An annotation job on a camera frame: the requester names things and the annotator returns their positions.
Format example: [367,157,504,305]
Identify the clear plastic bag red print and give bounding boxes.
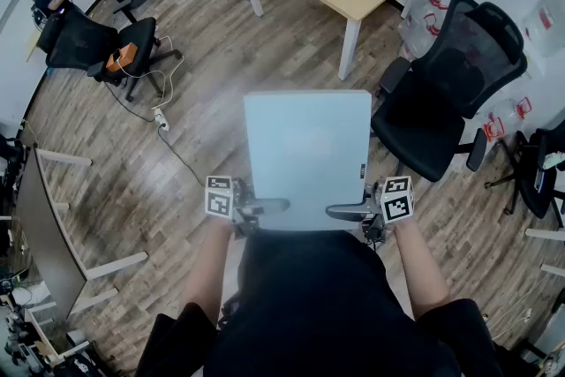
[481,95,533,143]
[522,0,565,58]
[396,0,451,61]

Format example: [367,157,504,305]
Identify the dark curved desk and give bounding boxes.
[15,144,149,320]

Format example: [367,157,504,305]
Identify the person's left forearm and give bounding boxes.
[178,216,234,330]

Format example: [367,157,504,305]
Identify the black swivel chair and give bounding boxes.
[483,118,565,230]

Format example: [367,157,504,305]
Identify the person's right forearm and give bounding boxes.
[391,216,452,320]

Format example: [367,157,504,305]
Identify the white charging cable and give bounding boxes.
[113,34,185,111]

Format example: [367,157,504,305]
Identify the grey laptop item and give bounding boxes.
[243,89,373,232]

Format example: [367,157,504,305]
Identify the black padded office chair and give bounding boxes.
[35,7,184,103]

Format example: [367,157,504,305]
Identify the orange box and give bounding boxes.
[105,41,138,73]

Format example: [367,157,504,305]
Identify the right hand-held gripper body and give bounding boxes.
[360,175,416,243]

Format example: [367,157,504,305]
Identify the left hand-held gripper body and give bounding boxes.
[204,175,266,240]

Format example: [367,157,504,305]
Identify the black mesh office chair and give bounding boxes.
[369,0,529,184]

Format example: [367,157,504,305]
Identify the black power cable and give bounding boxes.
[103,79,207,187]

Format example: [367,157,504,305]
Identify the person's black clothing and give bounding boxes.
[134,228,507,377]

